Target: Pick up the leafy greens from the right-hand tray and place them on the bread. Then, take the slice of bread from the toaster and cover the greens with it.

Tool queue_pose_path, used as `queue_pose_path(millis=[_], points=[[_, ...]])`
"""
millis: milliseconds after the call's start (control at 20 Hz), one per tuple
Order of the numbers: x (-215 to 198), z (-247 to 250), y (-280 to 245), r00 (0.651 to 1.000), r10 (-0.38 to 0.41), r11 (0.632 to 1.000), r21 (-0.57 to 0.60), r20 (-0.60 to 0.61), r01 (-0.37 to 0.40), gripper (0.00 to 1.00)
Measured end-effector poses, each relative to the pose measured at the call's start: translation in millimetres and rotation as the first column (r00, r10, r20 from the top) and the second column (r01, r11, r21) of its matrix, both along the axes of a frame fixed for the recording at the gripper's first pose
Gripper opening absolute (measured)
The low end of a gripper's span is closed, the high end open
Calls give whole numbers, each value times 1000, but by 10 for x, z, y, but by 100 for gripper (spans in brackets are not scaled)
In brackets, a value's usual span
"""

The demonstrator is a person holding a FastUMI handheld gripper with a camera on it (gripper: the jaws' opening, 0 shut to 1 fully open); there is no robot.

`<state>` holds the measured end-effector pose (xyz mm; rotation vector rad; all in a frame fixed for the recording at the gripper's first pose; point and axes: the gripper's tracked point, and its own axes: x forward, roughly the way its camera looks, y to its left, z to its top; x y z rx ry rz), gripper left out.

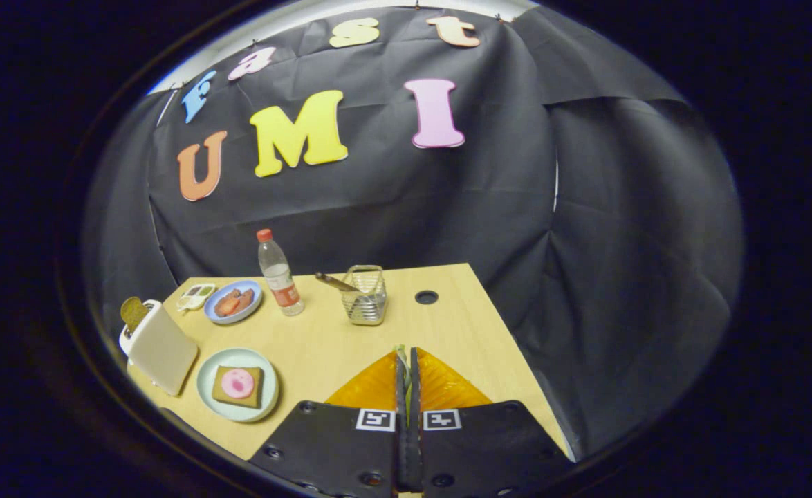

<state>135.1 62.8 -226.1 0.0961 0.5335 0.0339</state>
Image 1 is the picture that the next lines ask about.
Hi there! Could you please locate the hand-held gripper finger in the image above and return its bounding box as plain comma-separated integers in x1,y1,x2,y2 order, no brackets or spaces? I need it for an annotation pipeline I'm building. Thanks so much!
248,353,407,498
409,347,576,498

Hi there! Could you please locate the green lettuce leaf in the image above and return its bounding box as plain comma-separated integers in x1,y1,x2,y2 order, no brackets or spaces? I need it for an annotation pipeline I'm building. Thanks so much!
395,344,412,416

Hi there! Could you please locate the brown toast slice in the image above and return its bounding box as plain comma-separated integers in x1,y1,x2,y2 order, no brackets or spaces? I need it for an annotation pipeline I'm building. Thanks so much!
120,296,151,334

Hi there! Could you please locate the metal mesh utensil holder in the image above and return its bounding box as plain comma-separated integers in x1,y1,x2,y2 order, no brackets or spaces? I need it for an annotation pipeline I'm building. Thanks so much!
341,265,388,326

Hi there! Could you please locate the pale green plate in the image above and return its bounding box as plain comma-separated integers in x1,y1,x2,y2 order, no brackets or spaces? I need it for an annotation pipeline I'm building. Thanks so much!
196,347,280,423

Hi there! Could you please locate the pink ham slice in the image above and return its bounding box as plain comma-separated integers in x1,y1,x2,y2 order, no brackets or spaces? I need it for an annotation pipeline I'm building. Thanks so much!
221,368,256,400

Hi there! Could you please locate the bread slice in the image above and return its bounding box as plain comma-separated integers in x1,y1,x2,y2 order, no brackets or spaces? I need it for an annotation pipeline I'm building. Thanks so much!
212,365,265,409

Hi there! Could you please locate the blue plate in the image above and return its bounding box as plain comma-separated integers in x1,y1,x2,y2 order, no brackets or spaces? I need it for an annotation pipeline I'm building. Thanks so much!
204,279,264,325

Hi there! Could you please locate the clear bottle with red cap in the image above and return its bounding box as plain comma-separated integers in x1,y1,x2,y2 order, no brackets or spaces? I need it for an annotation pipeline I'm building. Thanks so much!
256,228,305,317

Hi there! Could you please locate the black backdrop cloth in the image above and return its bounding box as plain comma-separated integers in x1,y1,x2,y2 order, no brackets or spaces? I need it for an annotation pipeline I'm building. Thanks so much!
81,6,744,461

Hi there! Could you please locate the white seasoning tray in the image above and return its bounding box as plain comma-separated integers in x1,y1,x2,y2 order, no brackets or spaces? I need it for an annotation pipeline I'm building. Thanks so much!
176,283,218,313

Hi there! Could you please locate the white toaster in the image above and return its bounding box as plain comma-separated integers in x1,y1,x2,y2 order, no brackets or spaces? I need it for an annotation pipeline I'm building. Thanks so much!
119,299,199,396

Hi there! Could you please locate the brown-handled utensil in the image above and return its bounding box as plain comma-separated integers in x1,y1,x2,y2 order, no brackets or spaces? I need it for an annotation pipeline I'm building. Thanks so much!
315,271,362,294

